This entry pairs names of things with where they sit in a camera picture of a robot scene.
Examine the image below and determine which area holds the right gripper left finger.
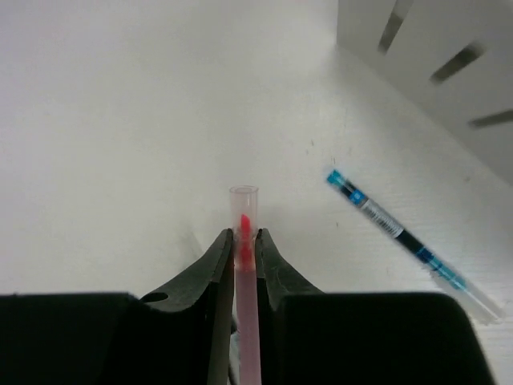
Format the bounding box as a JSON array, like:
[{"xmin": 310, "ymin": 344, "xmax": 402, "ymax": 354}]
[{"xmin": 1, "ymin": 229, "xmax": 234, "ymax": 384}]

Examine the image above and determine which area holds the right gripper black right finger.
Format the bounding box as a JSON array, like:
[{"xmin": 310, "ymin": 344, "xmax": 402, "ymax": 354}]
[{"xmin": 255, "ymin": 229, "xmax": 495, "ymax": 384}]

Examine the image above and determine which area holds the teal black pen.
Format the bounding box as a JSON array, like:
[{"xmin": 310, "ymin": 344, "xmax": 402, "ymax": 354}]
[{"xmin": 326, "ymin": 169, "xmax": 504, "ymax": 324}]

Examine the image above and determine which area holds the white two-slot pen holder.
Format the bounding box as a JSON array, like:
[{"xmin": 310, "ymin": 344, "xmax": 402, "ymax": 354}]
[{"xmin": 337, "ymin": 1, "xmax": 512, "ymax": 183}]

